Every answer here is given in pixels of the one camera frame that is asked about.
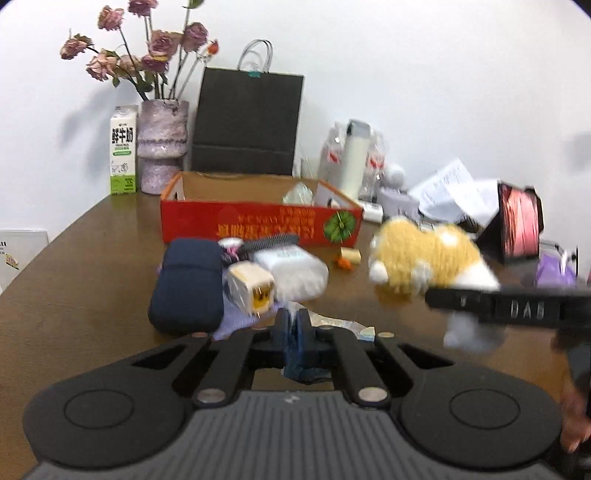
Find white tissue packet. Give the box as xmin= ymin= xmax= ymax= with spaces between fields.
xmin=253 ymin=246 xmax=330 ymax=302

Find dried pink roses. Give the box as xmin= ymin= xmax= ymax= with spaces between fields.
xmin=60 ymin=0 xmax=220 ymax=102

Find pink filament spool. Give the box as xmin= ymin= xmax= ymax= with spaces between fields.
xmin=475 ymin=181 xmax=544 ymax=265

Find lavender tin box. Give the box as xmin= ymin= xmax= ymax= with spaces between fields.
xmin=376 ymin=186 xmax=419 ymax=219

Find purple knit pouch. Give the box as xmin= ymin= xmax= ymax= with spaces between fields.
xmin=213 ymin=302 xmax=279 ymax=341

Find person's right hand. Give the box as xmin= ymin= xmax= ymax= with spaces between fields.
xmin=560 ymin=376 xmax=591 ymax=455

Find purple cloth bundle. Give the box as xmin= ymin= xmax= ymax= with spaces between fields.
xmin=534 ymin=255 xmax=579 ymax=289

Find white green milk carton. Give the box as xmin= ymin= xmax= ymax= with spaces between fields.
xmin=109 ymin=104 xmax=140 ymax=196

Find small pink white trinket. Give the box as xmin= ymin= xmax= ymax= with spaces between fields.
xmin=217 ymin=237 xmax=244 ymax=260

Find red cardboard box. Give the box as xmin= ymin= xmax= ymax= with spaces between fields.
xmin=160 ymin=171 xmax=365 ymax=246

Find white power bank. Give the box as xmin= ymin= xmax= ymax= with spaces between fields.
xmin=359 ymin=202 xmax=385 ymax=225

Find yellow white plush toy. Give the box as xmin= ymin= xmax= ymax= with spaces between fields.
xmin=368 ymin=217 xmax=505 ymax=355

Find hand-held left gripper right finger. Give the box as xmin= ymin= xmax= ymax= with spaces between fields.
xmin=298 ymin=308 xmax=456 ymax=409

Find purple mottled vase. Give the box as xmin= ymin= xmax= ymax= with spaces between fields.
xmin=136 ymin=99 xmax=190 ymax=195

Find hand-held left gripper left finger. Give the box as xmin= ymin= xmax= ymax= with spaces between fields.
xmin=131 ymin=308 xmax=294 ymax=408

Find white printed papers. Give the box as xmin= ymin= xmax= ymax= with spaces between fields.
xmin=409 ymin=158 xmax=502 ymax=222

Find wooden desktop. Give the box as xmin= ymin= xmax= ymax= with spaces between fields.
xmin=0 ymin=187 xmax=591 ymax=480

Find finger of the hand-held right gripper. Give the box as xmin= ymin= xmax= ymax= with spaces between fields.
xmin=425 ymin=285 xmax=497 ymax=324

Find yellow white cube toy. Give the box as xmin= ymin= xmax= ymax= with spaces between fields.
xmin=225 ymin=261 xmax=278 ymax=319

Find black comb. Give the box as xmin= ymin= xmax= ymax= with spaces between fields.
xmin=239 ymin=233 xmax=301 ymax=254

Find clear plastic water bottle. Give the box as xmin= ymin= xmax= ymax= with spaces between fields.
xmin=360 ymin=131 xmax=387 ymax=195
xmin=318 ymin=124 xmax=347 ymax=183

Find navy zip case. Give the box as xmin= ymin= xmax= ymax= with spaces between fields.
xmin=148 ymin=237 xmax=227 ymax=336

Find white thermos bottle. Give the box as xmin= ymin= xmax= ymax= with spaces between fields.
xmin=339 ymin=119 xmax=371 ymax=197

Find clear plastic wrapper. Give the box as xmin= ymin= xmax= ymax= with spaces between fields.
xmin=305 ymin=311 xmax=376 ymax=345

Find white flat box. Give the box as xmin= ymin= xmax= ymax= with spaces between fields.
xmin=0 ymin=228 xmax=50 ymax=297

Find black paper bag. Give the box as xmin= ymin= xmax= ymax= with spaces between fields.
xmin=190 ymin=39 xmax=305 ymax=177

